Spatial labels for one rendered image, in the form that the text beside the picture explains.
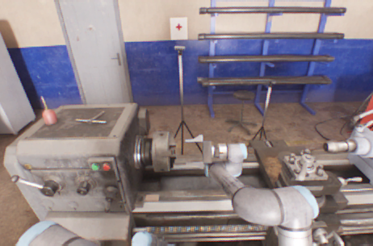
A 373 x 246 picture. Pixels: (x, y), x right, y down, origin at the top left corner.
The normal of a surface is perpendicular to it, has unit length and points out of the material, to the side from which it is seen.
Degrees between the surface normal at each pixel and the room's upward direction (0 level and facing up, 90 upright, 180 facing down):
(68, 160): 90
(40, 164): 90
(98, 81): 90
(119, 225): 32
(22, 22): 90
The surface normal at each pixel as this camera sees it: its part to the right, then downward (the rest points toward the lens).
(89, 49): 0.00, 0.50
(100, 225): -0.02, -0.47
